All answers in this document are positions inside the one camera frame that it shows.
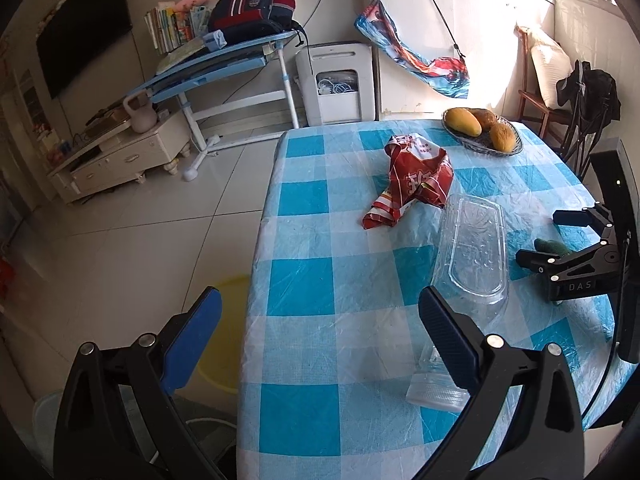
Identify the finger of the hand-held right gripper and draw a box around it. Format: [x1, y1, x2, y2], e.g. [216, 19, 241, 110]
[515, 242, 621, 281]
[552, 202, 617, 238]

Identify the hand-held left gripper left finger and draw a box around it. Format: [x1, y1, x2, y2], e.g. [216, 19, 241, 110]
[52, 286, 223, 480]

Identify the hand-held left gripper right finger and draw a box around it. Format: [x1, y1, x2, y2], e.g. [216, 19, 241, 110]
[410, 286, 586, 480]

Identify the yellow plastic basin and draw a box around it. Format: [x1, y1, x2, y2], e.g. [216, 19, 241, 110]
[195, 274, 251, 395]

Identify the clear plastic bottle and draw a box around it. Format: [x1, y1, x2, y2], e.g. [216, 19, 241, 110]
[406, 192, 511, 413]

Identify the yellow mango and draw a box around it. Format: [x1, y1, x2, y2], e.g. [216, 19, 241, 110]
[489, 122, 517, 152]
[445, 108, 482, 137]

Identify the wooden chair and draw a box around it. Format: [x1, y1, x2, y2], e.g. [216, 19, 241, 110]
[515, 25, 573, 141]

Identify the woven fruit basket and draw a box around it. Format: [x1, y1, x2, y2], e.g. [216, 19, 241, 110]
[442, 108, 524, 157]

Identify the blue checkered tablecloth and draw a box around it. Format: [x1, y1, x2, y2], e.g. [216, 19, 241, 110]
[235, 120, 631, 480]

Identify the black bag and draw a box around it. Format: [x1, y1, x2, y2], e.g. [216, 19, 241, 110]
[556, 60, 622, 128]

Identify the brown round fruit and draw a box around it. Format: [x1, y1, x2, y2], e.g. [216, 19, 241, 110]
[472, 109, 499, 133]

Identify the white pillow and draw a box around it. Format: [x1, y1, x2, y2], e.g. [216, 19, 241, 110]
[530, 27, 576, 110]

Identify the red snack bag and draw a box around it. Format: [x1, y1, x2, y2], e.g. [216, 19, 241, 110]
[362, 132, 455, 231]

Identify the cream tv cabinet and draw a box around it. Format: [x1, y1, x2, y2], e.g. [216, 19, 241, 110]
[47, 110, 193, 205]

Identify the colourful printed hanging bag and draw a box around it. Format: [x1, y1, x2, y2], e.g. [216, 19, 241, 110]
[354, 0, 472, 100]

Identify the pink kettlebell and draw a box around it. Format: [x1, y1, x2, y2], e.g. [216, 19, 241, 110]
[123, 92, 158, 133]

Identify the white air purifier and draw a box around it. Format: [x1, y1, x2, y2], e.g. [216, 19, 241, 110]
[295, 42, 376, 127]

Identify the blue and white study desk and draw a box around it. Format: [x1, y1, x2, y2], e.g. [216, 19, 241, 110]
[125, 30, 301, 183]

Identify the green open book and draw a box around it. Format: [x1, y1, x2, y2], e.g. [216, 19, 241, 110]
[155, 37, 211, 76]

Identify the row of books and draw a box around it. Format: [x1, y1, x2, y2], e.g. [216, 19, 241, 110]
[144, 2, 210, 56]

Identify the black television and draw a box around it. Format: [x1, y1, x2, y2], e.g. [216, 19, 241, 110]
[35, 0, 133, 100]

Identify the dark blue red backpack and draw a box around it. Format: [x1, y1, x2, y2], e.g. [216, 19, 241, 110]
[207, 0, 307, 36]

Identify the black folding frame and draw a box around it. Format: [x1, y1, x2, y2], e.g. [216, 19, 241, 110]
[560, 105, 608, 181]

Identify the black cable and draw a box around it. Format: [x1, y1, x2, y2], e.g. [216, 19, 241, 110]
[582, 305, 626, 428]

